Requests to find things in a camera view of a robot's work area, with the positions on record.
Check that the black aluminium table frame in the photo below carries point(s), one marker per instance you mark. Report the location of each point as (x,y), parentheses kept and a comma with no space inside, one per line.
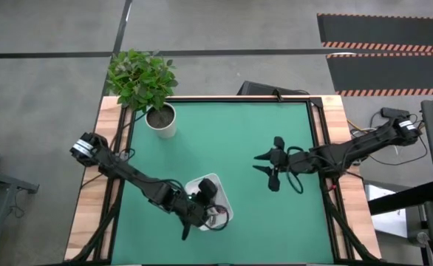
(323,122)

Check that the white sheet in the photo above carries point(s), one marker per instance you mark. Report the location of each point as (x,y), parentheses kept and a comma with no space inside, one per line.
(390,218)

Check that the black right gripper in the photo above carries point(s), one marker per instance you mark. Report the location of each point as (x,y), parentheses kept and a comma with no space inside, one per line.
(294,162)

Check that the white plant pot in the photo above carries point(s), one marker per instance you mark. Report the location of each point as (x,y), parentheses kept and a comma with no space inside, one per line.
(166,131)

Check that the black power adapter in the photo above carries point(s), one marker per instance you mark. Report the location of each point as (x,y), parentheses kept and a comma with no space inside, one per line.
(390,111)

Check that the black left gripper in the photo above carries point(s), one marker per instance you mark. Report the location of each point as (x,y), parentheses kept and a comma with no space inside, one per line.
(194,210)

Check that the green leafy plant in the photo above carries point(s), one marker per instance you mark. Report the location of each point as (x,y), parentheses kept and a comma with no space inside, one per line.
(142,77)

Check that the green table mat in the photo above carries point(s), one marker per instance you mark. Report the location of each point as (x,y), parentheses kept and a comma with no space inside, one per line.
(275,236)

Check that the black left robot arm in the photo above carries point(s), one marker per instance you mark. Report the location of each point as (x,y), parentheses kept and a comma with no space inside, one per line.
(128,173)

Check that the white plastic tray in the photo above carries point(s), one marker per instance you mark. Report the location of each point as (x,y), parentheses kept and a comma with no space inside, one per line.
(224,199)

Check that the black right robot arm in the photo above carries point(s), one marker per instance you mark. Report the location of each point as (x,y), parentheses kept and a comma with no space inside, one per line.
(364,142)

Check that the black beam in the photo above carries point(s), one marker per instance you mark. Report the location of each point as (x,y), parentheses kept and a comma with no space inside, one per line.
(405,197)

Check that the black floor mat striped edge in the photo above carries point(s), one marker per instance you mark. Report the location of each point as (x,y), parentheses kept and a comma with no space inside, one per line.
(386,29)
(390,72)

